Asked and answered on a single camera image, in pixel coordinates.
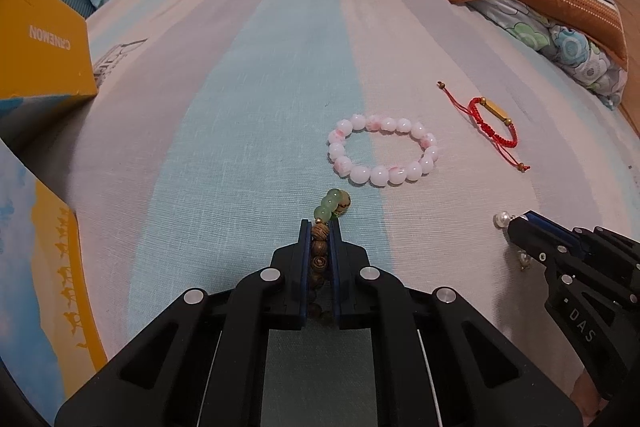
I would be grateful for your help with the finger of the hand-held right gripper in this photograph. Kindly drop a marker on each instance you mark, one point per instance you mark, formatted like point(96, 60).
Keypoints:
point(615, 243)
point(542, 244)

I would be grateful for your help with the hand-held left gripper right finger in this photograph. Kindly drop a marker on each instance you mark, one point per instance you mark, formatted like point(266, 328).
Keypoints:
point(337, 267)

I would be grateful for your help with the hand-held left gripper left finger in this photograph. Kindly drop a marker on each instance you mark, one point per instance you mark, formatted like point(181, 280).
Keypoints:
point(302, 267)

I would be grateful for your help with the blue yellow printed cardboard box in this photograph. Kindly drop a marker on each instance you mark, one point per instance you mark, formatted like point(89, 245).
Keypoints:
point(45, 57)

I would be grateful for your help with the wooden headboard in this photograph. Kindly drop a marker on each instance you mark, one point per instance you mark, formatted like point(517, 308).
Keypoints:
point(631, 57)

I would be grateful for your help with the floral quilt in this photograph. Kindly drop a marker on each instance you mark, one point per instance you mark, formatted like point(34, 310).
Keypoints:
point(565, 47)

